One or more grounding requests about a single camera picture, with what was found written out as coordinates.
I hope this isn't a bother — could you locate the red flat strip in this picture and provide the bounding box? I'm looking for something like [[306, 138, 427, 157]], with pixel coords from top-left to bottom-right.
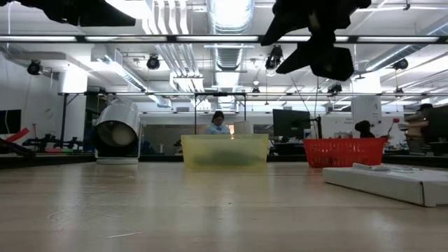
[[5, 127, 32, 144]]

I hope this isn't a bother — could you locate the translucent yellow plastic bin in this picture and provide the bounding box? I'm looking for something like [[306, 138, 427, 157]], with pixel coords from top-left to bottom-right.
[[181, 134, 270, 173]]

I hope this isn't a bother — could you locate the black wall screen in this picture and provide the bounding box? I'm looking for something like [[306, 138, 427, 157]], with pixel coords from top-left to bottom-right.
[[0, 108, 22, 136]]

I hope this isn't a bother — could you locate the black computer monitor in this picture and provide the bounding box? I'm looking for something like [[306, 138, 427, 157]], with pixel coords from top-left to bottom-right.
[[272, 108, 312, 139]]

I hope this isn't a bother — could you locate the white cylinder shade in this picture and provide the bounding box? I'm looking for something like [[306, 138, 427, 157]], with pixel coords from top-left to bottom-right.
[[233, 120, 255, 136]]

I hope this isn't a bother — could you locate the black monitor edge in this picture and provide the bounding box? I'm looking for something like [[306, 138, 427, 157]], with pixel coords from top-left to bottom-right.
[[428, 104, 448, 141]]

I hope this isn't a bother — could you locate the black table edge rail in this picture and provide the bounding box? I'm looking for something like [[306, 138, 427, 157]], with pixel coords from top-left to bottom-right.
[[0, 153, 448, 169]]

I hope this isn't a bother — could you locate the seated person facing table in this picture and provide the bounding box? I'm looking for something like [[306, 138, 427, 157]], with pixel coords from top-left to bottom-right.
[[204, 110, 232, 136]]

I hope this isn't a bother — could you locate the white pillar unit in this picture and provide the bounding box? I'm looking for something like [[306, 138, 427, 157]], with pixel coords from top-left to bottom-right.
[[351, 96, 383, 139]]

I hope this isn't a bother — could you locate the small white flat item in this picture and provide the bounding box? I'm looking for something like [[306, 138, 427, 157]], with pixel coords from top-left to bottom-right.
[[352, 162, 391, 172]]

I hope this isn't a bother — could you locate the red plastic mesh basket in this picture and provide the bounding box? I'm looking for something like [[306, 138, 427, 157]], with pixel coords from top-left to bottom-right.
[[303, 137, 389, 169]]

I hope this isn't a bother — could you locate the white cylindrical floor fan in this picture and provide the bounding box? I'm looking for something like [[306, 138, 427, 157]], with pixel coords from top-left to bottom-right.
[[92, 99, 141, 165]]

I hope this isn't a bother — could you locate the person with dark cap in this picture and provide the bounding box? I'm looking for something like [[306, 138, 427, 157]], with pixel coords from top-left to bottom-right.
[[398, 103, 435, 155]]

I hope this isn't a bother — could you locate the black overhead rig beam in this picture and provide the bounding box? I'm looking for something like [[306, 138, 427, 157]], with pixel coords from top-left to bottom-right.
[[0, 34, 448, 44]]

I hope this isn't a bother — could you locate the silver ceiling air duct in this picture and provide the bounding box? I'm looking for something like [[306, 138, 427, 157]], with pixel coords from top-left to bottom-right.
[[206, 0, 256, 71]]

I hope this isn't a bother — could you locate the flat white cardboard box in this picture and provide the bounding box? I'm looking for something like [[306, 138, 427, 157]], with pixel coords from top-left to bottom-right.
[[322, 164, 448, 208]]

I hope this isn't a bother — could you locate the red ball-tipped stick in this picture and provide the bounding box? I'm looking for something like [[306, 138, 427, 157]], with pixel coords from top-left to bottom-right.
[[386, 117, 400, 138]]

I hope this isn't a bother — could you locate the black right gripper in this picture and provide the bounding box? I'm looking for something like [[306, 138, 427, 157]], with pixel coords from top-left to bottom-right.
[[260, 0, 372, 82]]

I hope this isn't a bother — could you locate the black workshop machinery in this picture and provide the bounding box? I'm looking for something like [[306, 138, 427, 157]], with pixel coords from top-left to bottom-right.
[[22, 134, 85, 152]]

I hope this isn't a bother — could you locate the person with dark head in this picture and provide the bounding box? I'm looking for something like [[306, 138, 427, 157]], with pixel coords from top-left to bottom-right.
[[354, 120, 376, 139]]

